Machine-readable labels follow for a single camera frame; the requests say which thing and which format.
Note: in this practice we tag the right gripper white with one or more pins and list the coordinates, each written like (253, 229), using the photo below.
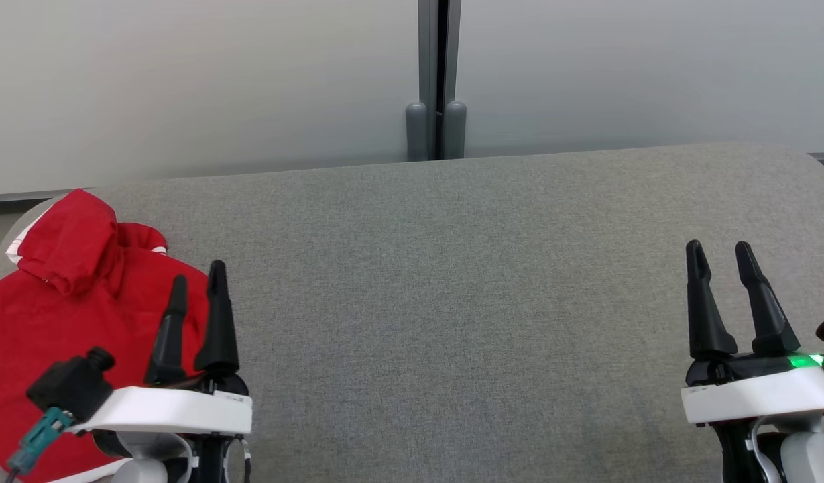
(753, 396)

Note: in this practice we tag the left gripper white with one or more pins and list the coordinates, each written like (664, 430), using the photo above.
(177, 410)

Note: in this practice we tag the red jersey with white sleeves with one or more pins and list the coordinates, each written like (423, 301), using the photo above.
(116, 315)

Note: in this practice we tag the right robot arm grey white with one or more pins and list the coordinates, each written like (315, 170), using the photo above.
(807, 456)

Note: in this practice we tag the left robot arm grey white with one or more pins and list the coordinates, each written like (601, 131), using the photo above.
(147, 466)

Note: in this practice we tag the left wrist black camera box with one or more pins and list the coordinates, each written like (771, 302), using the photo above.
(73, 386)

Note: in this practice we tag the grey rounded post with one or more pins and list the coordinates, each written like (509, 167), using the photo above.
(416, 134)
(454, 131)

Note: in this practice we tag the dark grey vertical door frame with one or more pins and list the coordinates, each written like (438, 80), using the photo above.
(428, 47)

